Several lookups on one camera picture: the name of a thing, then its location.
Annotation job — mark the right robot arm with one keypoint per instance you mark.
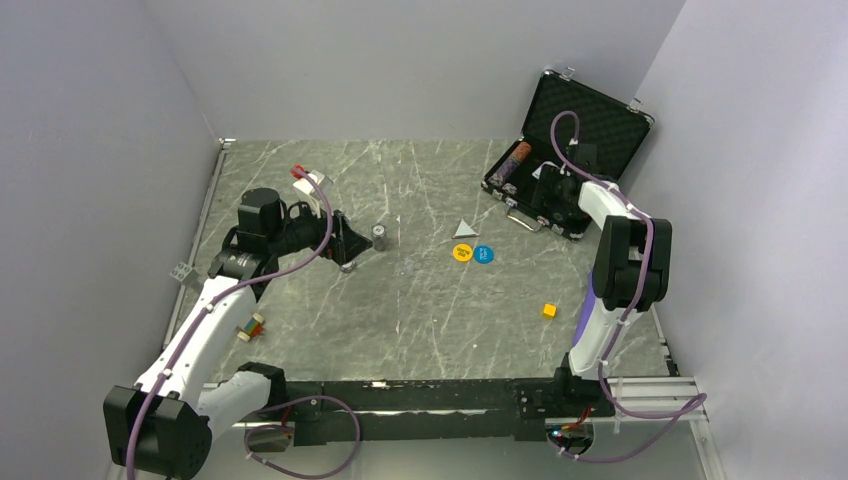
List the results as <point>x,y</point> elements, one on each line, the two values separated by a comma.
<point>631,270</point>

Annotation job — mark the black aluminium poker case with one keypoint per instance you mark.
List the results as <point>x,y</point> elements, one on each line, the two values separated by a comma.
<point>597,132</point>

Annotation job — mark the colourful wooden toy block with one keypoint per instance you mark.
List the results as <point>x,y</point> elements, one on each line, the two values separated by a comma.
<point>252,329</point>

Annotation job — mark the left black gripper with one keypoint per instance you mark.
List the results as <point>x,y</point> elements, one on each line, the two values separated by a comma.
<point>346,243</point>

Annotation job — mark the purple orange chip row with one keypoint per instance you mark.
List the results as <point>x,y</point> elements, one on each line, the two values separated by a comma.
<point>499,179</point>

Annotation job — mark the blue round button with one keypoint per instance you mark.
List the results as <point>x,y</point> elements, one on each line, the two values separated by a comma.
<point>483,254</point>

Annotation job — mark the yellow round button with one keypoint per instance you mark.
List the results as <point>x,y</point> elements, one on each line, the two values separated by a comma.
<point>463,252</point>

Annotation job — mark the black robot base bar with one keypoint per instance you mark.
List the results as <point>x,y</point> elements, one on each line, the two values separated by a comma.
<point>521,409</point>

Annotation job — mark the white triangle dealer piece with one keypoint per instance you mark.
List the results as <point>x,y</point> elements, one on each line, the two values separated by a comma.
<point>464,230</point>

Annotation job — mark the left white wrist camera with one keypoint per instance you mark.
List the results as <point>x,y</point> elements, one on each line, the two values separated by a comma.
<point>309,184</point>

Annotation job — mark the yellow cube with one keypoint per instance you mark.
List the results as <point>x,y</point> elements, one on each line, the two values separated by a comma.
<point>549,311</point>

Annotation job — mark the grey lego brick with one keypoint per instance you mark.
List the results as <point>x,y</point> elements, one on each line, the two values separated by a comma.
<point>185,274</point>

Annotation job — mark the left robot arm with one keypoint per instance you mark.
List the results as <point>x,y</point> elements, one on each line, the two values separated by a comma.
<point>166,422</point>

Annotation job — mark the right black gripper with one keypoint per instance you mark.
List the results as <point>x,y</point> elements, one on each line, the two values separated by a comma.
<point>550,176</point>

